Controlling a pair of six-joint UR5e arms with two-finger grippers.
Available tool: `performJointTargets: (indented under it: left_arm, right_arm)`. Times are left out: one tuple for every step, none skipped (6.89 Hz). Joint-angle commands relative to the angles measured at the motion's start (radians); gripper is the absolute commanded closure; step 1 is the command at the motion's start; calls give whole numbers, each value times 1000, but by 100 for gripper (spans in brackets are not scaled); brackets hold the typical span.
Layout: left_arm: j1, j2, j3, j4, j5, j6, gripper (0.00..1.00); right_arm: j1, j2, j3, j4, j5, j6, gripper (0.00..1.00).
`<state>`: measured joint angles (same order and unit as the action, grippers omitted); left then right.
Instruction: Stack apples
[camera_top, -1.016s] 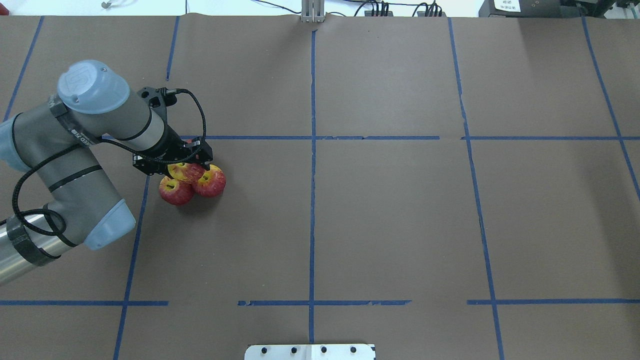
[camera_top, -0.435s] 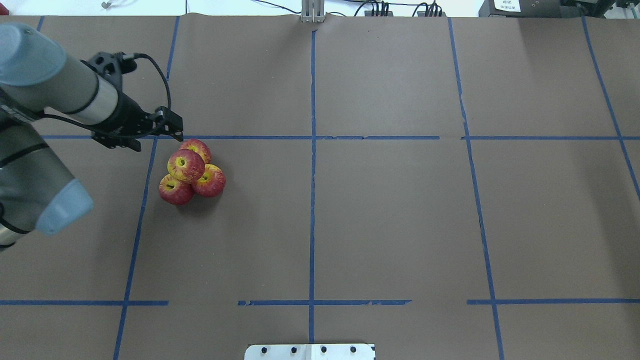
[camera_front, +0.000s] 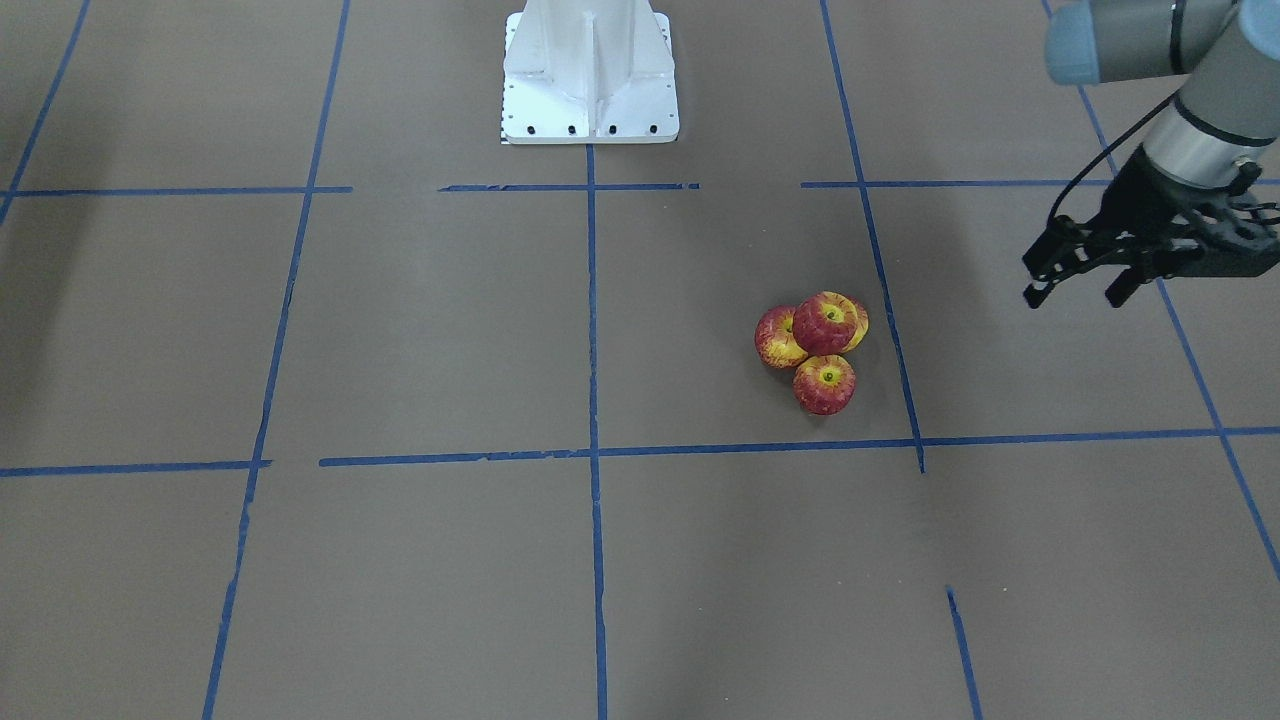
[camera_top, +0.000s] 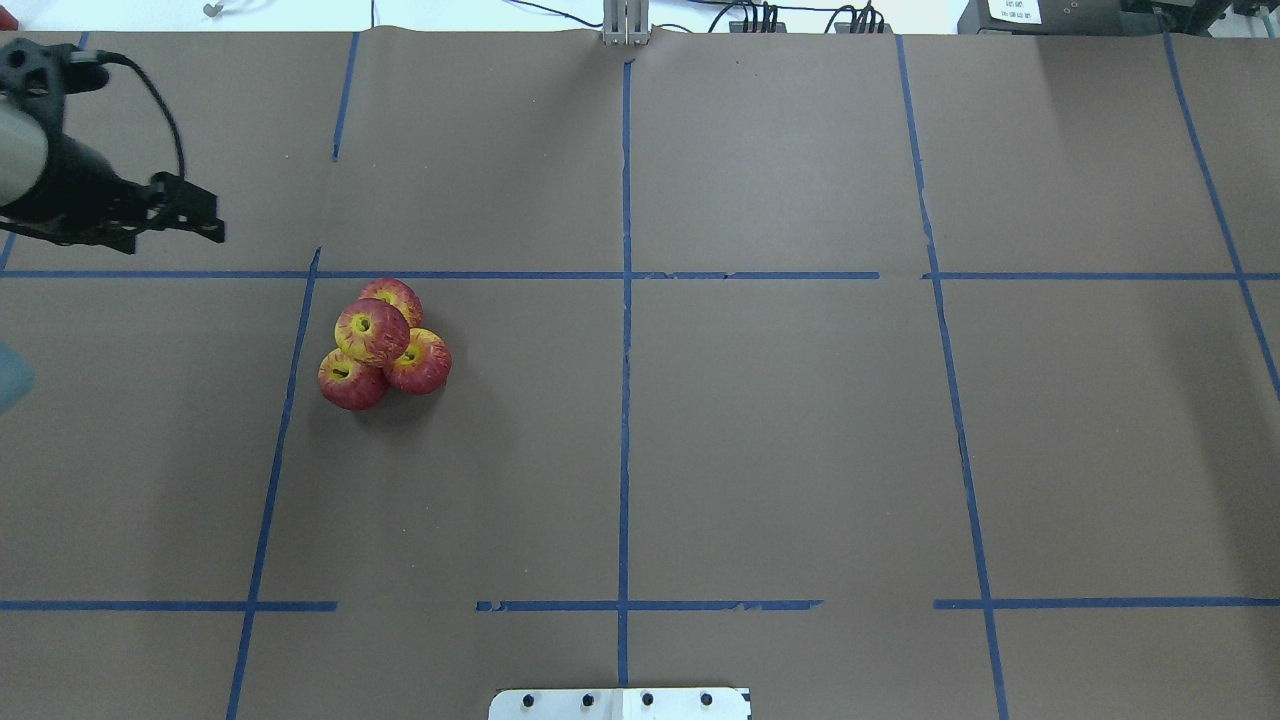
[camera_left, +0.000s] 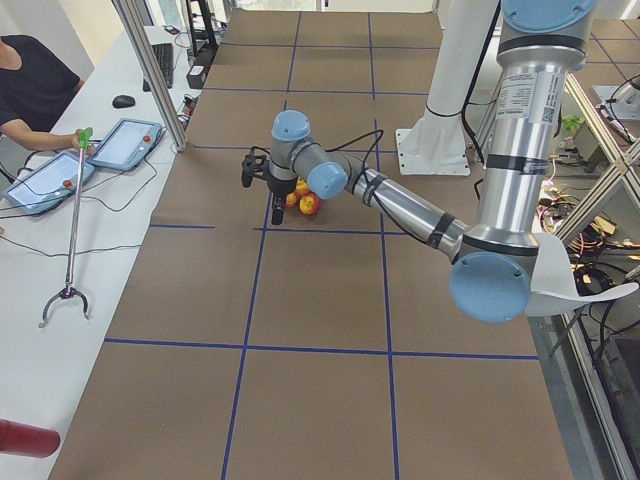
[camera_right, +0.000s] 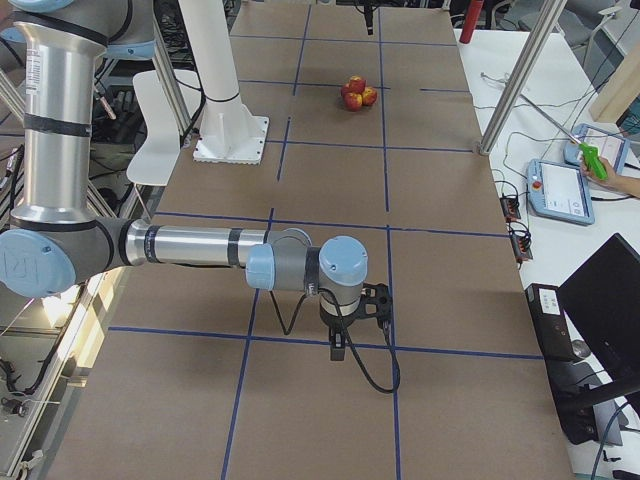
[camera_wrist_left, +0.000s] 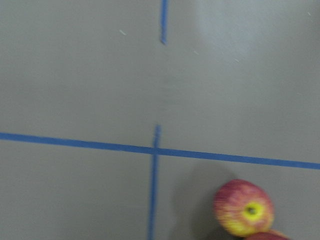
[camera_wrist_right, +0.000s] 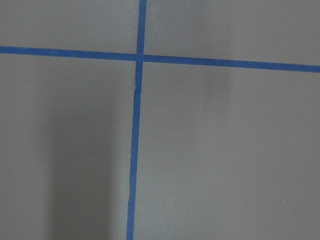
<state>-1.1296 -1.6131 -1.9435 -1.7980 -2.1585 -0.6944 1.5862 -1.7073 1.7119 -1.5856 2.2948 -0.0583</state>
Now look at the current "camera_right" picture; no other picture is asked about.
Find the front left red apple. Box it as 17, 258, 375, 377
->
340, 83, 351, 97

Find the grey aluminium frame post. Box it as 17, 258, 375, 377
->
477, 0, 567, 156

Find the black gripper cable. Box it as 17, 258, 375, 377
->
268, 287, 402, 395

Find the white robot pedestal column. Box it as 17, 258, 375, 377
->
179, 0, 269, 164

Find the near blue teach pendant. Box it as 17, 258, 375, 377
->
526, 159, 595, 225

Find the front right red apple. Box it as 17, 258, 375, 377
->
342, 92, 363, 112

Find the black power strip left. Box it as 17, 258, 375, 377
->
499, 195, 521, 222

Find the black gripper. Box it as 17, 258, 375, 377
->
363, 0, 375, 35
320, 294, 361, 361

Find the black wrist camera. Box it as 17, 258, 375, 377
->
359, 283, 393, 329

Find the green grabber tool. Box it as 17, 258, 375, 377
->
519, 93, 608, 180

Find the blue teach pendant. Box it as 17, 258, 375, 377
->
526, 159, 595, 225
563, 123, 630, 174

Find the black power strip right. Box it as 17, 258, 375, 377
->
509, 230, 533, 264

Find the white chair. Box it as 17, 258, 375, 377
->
127, 70, 195, 187

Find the wooden board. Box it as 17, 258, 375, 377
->
589, 23, 639, 123

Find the black computer box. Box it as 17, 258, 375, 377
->
525, 283, 623, 446

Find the rear red yellow apple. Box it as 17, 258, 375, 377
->
361, 87, 378, 107

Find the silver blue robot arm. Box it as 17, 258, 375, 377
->
1, 1, 368, 360

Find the red cylinder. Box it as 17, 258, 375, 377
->
459, 0, 484, 44

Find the black power strip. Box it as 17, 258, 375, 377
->
509, 230, 533, 264
499, 195, 521, 222

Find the far blue teach pendant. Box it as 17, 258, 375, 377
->
563, 123, 630, 174

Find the black monitor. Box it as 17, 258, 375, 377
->
559, 233, 639, 379

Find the lone red yellow apple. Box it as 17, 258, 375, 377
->
347, 75, 367, 94

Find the person hand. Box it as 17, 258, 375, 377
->
581, 157, 640, 198

